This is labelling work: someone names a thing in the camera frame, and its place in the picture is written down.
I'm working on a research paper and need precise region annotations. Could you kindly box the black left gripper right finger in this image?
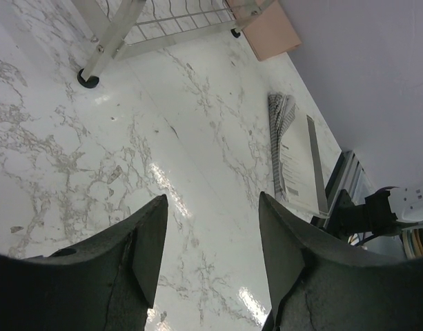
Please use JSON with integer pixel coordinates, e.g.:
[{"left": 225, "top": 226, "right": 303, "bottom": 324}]
[{"left": 259, "top": 193, "right": 423, "bottom": 330}]

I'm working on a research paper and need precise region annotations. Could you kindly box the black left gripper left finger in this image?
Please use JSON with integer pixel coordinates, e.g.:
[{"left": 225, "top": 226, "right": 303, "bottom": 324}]
[{"left": 0, "top": 195, "right": 168, "bottom": 330}]

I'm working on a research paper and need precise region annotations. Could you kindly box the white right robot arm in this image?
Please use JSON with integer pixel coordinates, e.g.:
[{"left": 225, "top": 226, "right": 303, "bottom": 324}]
[{"left": 326, "top": 184, "right": 423, "bottom": 240}]

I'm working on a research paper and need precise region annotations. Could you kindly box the steel two-tier dish rack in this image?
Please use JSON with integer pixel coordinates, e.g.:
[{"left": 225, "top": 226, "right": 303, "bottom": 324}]
[{"left": 73, "top": 0, "right": 272, "bottom": 89}]

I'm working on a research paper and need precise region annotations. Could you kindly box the white grey booklet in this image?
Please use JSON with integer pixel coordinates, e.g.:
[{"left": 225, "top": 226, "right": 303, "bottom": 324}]
[{"left": 268, "top": 93, "right": 329, "bottom": 219}]

